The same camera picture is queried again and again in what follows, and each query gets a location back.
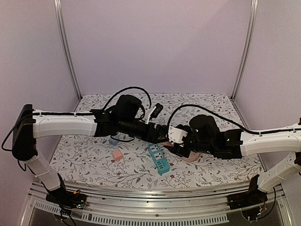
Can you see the right aluminium frame post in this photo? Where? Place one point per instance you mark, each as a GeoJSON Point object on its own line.
{"type": "Point", "coordinates": [246, 49]}

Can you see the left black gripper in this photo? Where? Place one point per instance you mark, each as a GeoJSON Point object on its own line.
{"type": "Point", "coordinates": [156, 133]}

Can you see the small pink charger plug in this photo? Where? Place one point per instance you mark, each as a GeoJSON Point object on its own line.
{"type": "Point", "coordinates": [117, 155]}

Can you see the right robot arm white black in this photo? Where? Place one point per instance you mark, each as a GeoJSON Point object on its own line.
{"type": "Point", "coordinates": [202, 135]}

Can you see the pink cube socket adapter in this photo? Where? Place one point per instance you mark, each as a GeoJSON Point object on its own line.
{"type": "Point", "coordinates": [167, 144]}

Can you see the teal power strip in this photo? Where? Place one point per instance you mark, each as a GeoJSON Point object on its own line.
{"type": "Point", "coordinates": [159, 159]}

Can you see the floral table mat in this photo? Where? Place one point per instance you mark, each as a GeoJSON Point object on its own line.
{"type": "Point", "coordinates": [89, 160]}

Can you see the small blue charger plug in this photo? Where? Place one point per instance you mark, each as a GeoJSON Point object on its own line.
{"type": "Point", "coordinates": [113, 141]}

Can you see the aluminium front rail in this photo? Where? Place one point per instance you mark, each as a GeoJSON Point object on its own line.
{"type": "Point", "coordinates": [109, 206]}

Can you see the left aluminium frame post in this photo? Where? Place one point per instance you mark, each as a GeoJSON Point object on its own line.
{"type": "Point", "coordinates": [65, 47]}

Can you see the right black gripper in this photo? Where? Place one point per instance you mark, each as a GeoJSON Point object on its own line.
{"type": "Point", "coordinates": [182, 149]}

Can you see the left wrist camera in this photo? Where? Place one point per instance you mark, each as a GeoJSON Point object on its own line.
{"type": "Point", "coordinates": [152, 113]}

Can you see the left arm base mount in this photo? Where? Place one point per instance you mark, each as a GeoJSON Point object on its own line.
{"type": "Point", "coordinates": [67, 199]}

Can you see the aluminium frame post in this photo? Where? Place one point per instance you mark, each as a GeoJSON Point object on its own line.
{"type": "Point", "coordinates": [65, 47]}
{"type": "Point", "coordinates": [246, 49]}

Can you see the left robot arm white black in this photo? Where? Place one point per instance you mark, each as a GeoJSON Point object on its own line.
{"type": "Point", "coordinates": [127, 116]}

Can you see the pink round power strip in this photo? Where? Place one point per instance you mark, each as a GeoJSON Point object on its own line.
{"type": "Point", "coordinates": [192, 157]}

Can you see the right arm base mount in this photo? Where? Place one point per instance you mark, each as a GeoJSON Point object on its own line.
{"type": "Point", "coordinates": [252, 196]}

